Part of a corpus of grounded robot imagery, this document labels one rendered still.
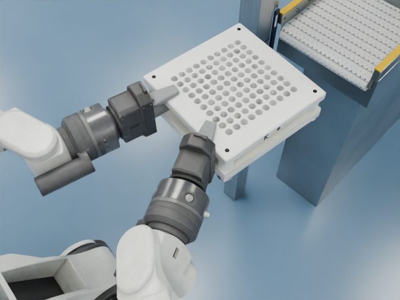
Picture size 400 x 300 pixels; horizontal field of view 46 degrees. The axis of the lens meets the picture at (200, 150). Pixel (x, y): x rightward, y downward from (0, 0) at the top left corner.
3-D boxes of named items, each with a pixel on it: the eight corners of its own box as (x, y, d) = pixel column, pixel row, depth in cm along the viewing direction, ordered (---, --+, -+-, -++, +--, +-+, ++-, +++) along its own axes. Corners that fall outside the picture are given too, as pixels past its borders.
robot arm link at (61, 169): (84, 134, 89) (27, 160, 86) (72, 102, 80) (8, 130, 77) (110, 180, 85) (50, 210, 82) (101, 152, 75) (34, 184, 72)
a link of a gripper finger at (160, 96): (181, 96, 86) (151, 109, 84) (172, 84, 87) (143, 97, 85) (181, 90, 84) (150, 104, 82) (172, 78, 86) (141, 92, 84)
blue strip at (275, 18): (266, 71, 128) (276, 12, 112) (264, 69, 129) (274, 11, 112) (270, 67, 129) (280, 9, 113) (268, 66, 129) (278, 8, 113)
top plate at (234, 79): (225, 168, 79) (226, 161, 78) (143, 83, 90) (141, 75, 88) (325, 99, 88) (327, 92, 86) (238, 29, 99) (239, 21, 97)
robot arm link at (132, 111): (131, 65, 83) (67, 93, 79) (156, 102, 78) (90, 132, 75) (139, 110, 93) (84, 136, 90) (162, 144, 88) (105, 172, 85)
